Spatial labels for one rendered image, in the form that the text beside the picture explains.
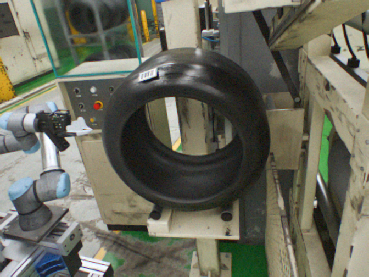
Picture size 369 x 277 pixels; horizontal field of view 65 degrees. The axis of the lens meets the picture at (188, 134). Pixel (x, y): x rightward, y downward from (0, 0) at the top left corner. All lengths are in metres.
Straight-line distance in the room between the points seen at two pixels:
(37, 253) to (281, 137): 1.27
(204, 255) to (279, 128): 0.98
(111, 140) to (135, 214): 1.33
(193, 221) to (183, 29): 0.79
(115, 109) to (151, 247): 1.52
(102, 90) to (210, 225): 1.06
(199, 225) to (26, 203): 0.82
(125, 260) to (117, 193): 0.48
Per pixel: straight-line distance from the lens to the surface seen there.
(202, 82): 0.85
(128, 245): 2.37
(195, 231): 1.23
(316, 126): 1.30
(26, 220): 1.63
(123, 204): 2.25
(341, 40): 4.33
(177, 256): 2.21
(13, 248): 1.77
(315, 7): 0.50
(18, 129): 1.31
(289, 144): 1.30
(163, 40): 7.50
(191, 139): 1.37
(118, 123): 0.97
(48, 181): 1.54
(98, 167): 2.11
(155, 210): 1.17
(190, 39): 1.21
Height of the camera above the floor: 1.70
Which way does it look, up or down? 28 degrees down
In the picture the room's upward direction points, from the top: 7 degrees counter-clockwise
